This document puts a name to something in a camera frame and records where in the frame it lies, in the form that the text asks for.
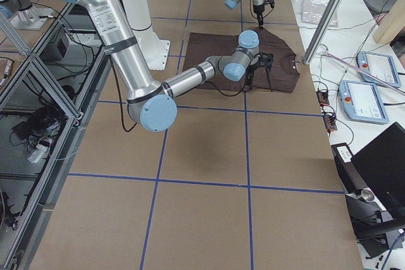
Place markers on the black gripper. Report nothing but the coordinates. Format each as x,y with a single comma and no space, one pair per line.
250,71
257,9

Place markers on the black power strip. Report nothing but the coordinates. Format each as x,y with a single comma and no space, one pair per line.
328,112

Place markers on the far teach pendant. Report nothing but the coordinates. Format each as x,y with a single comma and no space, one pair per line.
380,66

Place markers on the black box with label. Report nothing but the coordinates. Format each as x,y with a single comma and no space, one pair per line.
342,156

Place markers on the silver foil bag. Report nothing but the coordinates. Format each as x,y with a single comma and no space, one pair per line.
312,11

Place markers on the teach pendant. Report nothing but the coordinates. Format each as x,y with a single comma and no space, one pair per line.
362,102
380,66

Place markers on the aluminium frame post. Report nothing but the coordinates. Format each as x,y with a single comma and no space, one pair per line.
321,30

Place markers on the near teach pendant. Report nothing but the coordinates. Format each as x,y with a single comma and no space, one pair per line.
362,102

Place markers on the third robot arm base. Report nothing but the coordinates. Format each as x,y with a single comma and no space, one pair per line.
25,15

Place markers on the black monitor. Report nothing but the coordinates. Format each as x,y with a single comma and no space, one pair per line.
381,166

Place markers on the aluminium frame table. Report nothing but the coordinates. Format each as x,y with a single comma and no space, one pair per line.
46,106

